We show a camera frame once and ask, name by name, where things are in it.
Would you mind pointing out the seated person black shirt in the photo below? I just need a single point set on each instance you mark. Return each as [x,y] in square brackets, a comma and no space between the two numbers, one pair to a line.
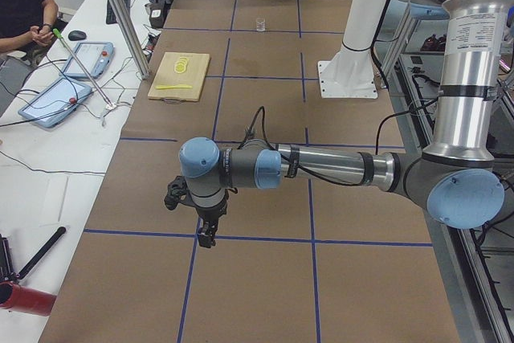
[27,26]

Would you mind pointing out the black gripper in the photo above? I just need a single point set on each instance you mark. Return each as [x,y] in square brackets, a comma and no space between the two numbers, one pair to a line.
[209,212]

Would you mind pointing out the black handle tool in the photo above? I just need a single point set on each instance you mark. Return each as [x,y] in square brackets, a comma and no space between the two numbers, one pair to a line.
[41,252]

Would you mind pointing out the bamboo cutting board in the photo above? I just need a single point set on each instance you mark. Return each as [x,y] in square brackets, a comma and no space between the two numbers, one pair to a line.
[197,65]

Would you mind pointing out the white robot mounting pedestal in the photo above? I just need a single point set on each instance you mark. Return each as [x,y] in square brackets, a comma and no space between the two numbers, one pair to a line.
[349,74]

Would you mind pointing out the blue teach pendant far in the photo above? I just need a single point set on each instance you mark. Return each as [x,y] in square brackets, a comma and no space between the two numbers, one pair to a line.
[95,56]

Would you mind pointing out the red cylinder bottle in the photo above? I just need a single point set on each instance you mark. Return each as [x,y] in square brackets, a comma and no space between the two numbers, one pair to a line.
[16,298]

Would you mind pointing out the aluminium frame post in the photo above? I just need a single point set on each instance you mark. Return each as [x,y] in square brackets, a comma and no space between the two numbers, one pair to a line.
[130,36]

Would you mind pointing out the blue teach pendant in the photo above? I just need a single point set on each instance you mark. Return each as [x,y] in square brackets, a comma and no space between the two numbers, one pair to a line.
[56,102]
[95,56]

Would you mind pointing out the black computer mouse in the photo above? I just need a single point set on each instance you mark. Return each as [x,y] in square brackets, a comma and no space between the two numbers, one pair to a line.
[76,35]

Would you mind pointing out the blue teach pendant near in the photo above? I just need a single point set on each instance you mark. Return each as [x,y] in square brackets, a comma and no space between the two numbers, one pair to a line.
[56,102]

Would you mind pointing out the yellow plastic knife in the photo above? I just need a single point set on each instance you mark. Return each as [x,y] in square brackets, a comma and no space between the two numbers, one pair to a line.
[176,86]

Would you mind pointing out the silver reacher stick green handle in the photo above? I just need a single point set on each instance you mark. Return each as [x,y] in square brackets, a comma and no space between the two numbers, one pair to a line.
[109,104]

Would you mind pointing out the clear glass measuring cup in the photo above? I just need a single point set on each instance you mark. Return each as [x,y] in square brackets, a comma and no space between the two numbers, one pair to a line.
[260,24]

